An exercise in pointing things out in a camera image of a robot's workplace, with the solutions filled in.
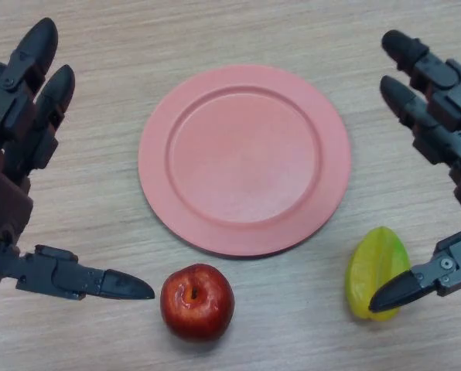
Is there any red apple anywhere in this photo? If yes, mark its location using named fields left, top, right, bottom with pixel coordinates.
left=159, top=263, right=235, bottom=343

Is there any yellow green starfruit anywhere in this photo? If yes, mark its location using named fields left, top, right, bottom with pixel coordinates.
left=344, top=226, right=412, bottom=322

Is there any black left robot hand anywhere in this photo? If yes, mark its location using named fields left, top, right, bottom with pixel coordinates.
left=0, top=17, right=156, bottom=303

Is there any pink round plate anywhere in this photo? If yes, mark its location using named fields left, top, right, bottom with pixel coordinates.
left=137, top=64, right=353, bottom=260

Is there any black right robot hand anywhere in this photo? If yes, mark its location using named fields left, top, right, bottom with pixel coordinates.
left=367, top=29, right=461, bottom=314

